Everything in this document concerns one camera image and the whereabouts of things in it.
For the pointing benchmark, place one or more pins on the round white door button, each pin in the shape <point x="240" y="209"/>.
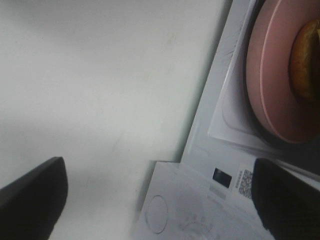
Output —
<point x="156" y="215"/>

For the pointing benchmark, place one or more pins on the white microwave oven body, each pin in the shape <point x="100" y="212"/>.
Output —
<point x="198" y="189"/>

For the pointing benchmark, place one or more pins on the pink round plate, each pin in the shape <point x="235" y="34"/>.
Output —
<point x="271" y="96"/>

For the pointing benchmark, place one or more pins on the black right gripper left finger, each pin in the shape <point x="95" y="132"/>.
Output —
<point x="31" y="205"/>

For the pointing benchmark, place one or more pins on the glass microwave turntable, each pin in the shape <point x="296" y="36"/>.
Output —
<point x="266" y="136"/>

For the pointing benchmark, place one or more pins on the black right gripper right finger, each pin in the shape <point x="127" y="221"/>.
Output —
<point x="288" y="207"/>

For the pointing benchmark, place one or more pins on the burger with lettuce and tomato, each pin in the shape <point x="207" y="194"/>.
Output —
<point x="304" y="64"/>

